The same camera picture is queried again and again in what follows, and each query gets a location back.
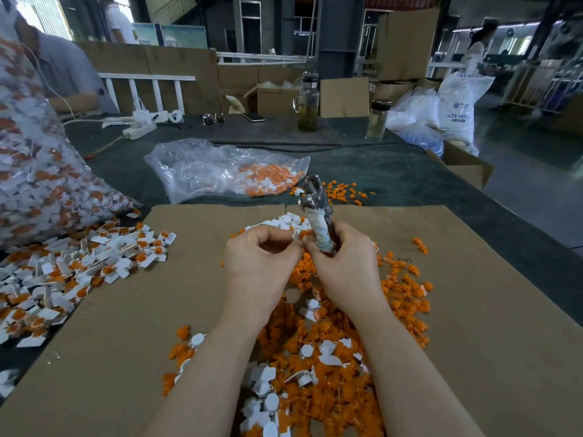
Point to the scatter of orange offcuts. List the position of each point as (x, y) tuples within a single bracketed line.
[(351, 192)]

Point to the flat brown cardboard panel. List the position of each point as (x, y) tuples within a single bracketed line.
[(344, 97)]

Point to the white metal rack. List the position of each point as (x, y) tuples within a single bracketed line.
[(545, 84)]

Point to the black phone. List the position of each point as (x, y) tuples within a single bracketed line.
[(255, 117)]

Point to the brown cardboard sheet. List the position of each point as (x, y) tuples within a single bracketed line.
[(96, 339), (521, 318)]

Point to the row of upright cardboard sheets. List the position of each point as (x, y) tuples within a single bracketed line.
[(202, 68)]

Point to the large clear bag of seals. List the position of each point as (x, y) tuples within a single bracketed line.
[(47, 182)]

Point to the dark steel pillar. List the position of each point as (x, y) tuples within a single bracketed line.
[(341, 37)]

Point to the pile of assembled white-orange parts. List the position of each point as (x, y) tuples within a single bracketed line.
[(56, 279)]

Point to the pile of orange and white parts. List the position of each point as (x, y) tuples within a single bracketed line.
[(314, 377)]

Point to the white power strip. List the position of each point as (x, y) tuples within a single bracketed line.
[(141, 128)]

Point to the person's right forearm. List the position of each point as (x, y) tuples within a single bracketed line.
[(419, 391)]

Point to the person's right hand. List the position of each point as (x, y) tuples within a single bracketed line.
[(348, 268)]

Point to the person's left hand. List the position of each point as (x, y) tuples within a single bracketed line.
[(260, 273)]

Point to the tall brown cardboard box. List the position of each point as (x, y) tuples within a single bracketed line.
[(407, 43)]

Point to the glass tea jar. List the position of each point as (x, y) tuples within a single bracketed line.
[(309, 102)]

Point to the small clear plastic bag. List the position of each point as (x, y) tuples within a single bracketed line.
[(196, 171)]

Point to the person's left forearm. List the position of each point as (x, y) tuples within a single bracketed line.
[(205, 391)]

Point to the orange white plastic piece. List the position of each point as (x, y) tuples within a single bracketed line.
[(159, 258), (167, 239)]

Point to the clear blue plastic bag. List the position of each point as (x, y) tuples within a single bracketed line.
[(416, 123)]

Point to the open brown cardboard box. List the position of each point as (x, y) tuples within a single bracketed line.
[(462, 166)]

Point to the white woven sack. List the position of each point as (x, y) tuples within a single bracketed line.
[(465, 104)]

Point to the white railing frame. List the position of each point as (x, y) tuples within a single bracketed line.
[(147, 78)]

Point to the open cardboard box with paper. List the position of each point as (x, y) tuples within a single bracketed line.
[(275, 100)]

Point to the glass bottle with black lid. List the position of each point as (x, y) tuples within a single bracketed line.
[(378, 120)]

